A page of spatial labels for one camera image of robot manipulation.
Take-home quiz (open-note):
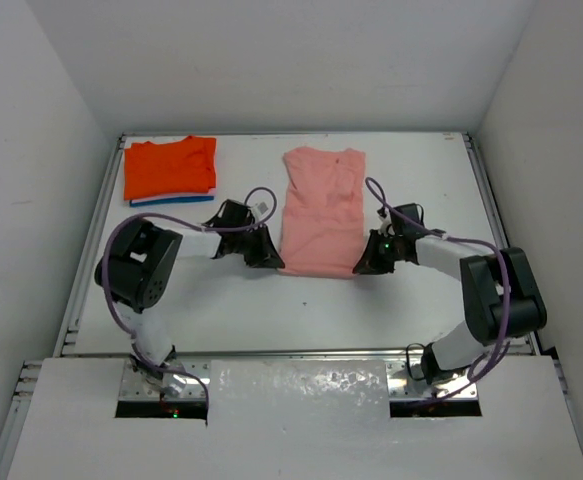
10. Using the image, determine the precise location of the pink t-shirt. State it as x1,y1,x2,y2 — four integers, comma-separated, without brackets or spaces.
280,147,366,279

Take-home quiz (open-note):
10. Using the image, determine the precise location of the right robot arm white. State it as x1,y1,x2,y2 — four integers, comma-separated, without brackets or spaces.
353,230,547,385

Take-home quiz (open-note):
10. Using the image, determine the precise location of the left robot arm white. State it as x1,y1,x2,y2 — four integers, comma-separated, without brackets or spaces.
94,200,285,374

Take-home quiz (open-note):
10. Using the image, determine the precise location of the folded white t-shirt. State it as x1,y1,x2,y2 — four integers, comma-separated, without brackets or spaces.
129,188,217,205

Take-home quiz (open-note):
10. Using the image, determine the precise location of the folded orange t-shirt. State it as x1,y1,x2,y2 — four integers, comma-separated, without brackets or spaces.
123,136,217,201

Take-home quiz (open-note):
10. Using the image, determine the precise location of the folded blue t-shirt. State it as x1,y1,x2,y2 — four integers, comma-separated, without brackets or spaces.
128,192,215,208

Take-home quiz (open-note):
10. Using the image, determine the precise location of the white foam front panel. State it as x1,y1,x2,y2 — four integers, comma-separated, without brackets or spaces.
9,357,583,479

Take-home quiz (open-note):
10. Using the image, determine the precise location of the aluminium table frame rail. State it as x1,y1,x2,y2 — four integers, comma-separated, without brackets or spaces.
0,131,572,480

